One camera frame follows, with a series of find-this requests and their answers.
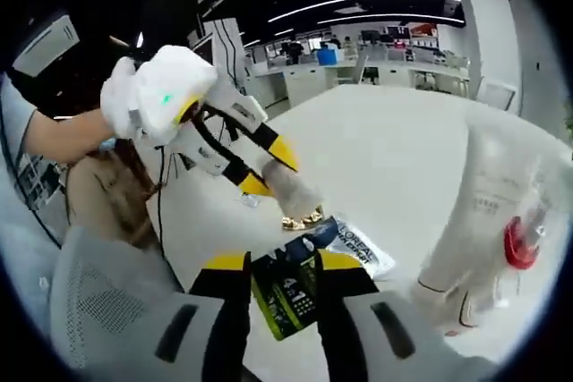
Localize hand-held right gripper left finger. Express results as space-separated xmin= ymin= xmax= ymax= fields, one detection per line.
xmin=133 ymin=250 xmax=254 ymax=382

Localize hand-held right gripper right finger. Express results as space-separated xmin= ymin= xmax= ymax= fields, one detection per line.
xmin=312 ymin=250 xmax=453 ymax=382

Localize green skincare sachet packet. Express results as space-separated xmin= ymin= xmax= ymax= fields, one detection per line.
xmin=250 ymin=215 xmax=398 ymax=342

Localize gold foil skincare sachet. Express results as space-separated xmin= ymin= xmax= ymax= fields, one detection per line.
xmin=280 ymin=205 xmax=326 ymax=232

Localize clear pump skincare bottle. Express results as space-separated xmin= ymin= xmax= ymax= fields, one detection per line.
xmin=503 ymin=162 xmax=569 ymax=307

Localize white office cabinets row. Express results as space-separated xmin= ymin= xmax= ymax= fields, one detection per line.
xmin=244 ymin=57 xmax=471 ymax=106

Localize black office chair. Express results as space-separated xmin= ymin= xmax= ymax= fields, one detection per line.
xmin=360 ymin=55 xmax=380 ymax=84

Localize person's legs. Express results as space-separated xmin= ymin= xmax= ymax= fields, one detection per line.
xmin=64 ymin=149 xmax=165 ymax=258

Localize ceiling air conditioner unit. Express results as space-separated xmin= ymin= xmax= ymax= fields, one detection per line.
xmin=12 ymin=13 xmax=81 ymax=75

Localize person's grey shirt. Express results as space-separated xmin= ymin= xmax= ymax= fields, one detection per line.
xmin=0 ymin=72 xmax=68 ymax=276

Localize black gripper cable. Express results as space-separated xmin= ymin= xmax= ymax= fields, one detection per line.
xmin=151 ymin=142 xmax=174 ymax=262

